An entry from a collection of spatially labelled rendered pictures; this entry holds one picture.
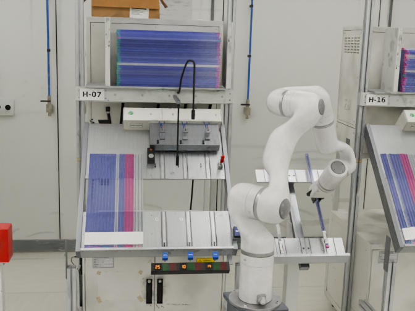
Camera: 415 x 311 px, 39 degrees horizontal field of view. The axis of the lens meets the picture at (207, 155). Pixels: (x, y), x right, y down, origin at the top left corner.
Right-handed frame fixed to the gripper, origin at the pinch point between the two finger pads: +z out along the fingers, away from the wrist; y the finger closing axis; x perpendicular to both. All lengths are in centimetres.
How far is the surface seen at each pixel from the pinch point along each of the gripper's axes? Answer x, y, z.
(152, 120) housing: -47, 73, 11
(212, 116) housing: -50, 43, 11
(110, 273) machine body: 19, 93, 47
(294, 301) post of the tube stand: 38, 7, 32
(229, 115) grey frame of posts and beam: -53, 34, 15
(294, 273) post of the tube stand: 27.8, 8.0, 23.1
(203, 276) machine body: 21, 47, 49
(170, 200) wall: -78, 53, 181
